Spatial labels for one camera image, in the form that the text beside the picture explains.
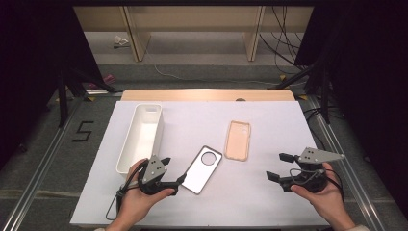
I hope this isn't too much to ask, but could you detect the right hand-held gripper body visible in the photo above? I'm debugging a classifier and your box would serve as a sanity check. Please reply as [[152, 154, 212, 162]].
[[279, 146, 346, 194]]

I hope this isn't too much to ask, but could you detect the wooden table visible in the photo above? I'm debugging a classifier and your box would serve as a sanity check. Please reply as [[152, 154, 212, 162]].
[[120, 89, 296, 102]]

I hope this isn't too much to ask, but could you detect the white floor cable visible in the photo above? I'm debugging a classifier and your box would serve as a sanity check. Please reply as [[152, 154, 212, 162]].
[[145, 47, 281, 87]]

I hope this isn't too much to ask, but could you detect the white table mat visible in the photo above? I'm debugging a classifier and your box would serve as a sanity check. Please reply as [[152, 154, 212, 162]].
[[69, 100, 330, 227]]

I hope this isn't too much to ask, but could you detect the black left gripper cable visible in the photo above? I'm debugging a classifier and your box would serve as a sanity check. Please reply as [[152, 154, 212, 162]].
[[105, 159, 149, 222]]

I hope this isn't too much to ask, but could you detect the aluminium floor rail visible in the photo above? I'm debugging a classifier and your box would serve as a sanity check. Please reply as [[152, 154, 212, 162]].
[[306, 95, 387, 231], [1, 95, 85, 231]]

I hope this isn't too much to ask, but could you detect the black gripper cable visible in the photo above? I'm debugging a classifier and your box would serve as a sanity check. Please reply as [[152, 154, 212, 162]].
[[326, 167, 345, 202], [105, 159, 149, 222]]

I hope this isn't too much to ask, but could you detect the white crumpled item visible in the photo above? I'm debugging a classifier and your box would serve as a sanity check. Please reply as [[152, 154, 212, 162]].
[[113, 35, 131, 49]]

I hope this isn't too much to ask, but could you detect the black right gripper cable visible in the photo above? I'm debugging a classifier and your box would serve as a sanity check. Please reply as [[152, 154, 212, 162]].
[[326, 167, 345, 202]]

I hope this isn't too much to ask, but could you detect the pink item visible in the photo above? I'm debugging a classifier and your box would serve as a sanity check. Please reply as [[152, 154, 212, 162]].
[[88, 73, 116, 90]]

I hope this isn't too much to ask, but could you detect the black tripod stand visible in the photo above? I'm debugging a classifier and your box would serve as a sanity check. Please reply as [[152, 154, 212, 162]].
[[55, 62, 125, 129]]

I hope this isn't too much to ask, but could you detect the bundle of black cables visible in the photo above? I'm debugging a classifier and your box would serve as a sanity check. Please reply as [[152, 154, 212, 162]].
[[259, 5, 310, 75]]

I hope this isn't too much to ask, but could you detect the white plastic storage box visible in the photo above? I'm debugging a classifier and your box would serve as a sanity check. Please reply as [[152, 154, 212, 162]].
[[115, 103, 165, 176]]

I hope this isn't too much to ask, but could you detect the person's right hand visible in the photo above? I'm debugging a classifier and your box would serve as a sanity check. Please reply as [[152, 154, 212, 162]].
[[290, 162, 346, 222]]

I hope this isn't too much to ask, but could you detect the beige phone case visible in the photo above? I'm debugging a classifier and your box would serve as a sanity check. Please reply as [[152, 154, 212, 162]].
[[223, 119, 252, 162]]

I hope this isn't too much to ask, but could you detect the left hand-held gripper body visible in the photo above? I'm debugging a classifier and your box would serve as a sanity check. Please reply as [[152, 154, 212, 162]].
[[138, 155, 179, 196]]

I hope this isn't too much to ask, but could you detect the wooden shelf unit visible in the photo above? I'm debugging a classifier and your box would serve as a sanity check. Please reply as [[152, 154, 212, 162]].
[[72, 5, 315, 63]]

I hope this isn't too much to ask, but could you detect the black metal stand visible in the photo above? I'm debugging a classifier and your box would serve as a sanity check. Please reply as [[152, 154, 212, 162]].
[[268, 59, 334, 125]]

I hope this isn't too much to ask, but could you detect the person's left hand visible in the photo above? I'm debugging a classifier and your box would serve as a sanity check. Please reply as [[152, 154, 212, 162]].
[[116, 158, 176, 224]]

